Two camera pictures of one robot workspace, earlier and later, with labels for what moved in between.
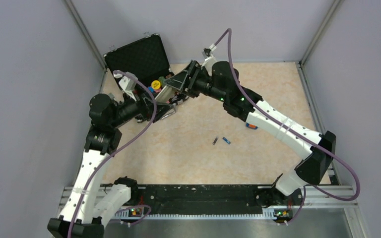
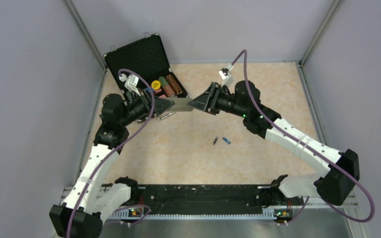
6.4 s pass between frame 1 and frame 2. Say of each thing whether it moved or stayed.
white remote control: moved
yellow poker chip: stayed
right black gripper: moved
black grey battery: stayed
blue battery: stayed
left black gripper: stayed
